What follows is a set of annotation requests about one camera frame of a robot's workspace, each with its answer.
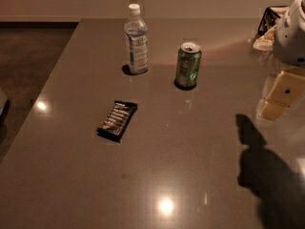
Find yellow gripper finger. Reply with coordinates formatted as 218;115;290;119
253;26;275;51
257;67;305;120

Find clear blue-label plastic bottle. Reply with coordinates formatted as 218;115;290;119
124;4;148;74

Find green soda can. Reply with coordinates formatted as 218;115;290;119
174;42;202;90

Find black snack bar wrapper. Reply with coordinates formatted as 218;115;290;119
97;100;137;142

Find grey object at left edge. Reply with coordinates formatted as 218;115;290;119
0;88;8;116

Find black wire rack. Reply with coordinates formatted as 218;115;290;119
257;6;289;36

